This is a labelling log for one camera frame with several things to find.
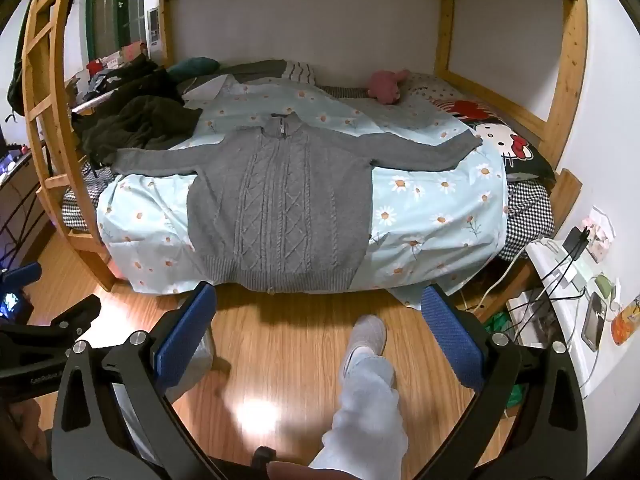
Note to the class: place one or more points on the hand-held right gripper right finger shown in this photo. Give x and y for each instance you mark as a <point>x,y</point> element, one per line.
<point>452,340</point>

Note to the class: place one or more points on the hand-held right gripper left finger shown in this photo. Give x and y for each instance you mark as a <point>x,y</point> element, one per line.
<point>185,330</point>

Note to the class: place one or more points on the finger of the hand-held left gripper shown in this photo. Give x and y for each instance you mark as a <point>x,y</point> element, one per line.
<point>20,275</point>
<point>70,317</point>

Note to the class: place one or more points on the grey knit sweater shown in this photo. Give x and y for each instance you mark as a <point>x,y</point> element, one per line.
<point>280,200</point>

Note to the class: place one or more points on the green plastic bag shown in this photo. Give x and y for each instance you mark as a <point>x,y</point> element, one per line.
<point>496,322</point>

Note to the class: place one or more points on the clear plastic storage box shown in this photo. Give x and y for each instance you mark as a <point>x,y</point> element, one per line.
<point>525,317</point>

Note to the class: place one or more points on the grey slipper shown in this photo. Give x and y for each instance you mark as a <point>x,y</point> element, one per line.
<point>367,337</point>

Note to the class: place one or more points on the person's leg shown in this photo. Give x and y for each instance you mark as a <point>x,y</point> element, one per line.
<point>365,410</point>

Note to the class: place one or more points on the white power strip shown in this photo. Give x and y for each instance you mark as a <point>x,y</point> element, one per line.
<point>555,255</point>

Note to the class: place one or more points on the dark phone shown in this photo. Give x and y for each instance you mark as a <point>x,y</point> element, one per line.
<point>594,322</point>

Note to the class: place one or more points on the white side desk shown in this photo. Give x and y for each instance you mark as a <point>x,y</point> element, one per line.
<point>595,365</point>

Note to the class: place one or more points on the floral light blue duvet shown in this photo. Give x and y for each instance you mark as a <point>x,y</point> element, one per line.
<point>435,195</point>

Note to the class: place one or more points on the black chair wheel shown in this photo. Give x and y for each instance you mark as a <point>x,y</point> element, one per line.
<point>263,457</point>

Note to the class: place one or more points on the black charger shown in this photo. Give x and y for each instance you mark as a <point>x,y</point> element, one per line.
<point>576,242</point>

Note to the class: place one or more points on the green case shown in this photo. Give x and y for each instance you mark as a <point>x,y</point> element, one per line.
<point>605,287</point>

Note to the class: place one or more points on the orange snack packet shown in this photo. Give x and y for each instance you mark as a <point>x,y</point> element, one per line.
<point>627,322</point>

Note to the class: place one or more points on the pink printed card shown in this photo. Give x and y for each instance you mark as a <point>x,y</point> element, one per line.
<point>597,232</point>

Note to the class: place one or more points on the dark olive garment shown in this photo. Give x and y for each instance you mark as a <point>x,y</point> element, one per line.
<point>140,125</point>

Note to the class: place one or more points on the hanging dark garment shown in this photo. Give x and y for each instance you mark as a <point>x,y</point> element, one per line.
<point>20,70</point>

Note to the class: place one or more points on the cartoon cat pillow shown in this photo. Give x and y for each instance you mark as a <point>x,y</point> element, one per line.
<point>500,135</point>

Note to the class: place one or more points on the black jacket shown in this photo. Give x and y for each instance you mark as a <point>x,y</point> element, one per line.
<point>135,82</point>

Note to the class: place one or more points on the white cloth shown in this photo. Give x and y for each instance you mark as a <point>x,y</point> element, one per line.
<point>210,87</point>

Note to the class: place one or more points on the polka dot pillow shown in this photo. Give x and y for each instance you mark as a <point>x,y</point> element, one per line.
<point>435,87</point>

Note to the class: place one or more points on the pink plush toy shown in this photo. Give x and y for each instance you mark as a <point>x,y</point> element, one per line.
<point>385,87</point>

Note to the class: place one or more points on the teal pillow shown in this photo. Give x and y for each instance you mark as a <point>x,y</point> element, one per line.
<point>195,66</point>

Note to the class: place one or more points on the dark grey blanket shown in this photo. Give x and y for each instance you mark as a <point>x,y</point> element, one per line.
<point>255,69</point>

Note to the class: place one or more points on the striped cloth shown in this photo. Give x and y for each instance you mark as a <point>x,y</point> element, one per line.
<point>300,71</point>

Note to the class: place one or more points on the wooden bunk bed frame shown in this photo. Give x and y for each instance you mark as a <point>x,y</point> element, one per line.
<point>575,60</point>

